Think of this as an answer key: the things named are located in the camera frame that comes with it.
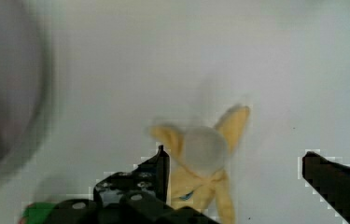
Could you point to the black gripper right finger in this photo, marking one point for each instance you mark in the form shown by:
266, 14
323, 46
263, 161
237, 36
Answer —
330, 180

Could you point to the grey round plate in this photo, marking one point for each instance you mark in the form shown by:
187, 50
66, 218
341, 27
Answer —
25, 75

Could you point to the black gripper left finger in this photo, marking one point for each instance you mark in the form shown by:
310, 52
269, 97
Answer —
151, 176

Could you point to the red strawberry near gripper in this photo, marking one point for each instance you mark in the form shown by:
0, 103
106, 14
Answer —
36, 213

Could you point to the yellow plush peeled banana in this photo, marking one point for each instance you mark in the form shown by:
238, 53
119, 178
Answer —
200, 154

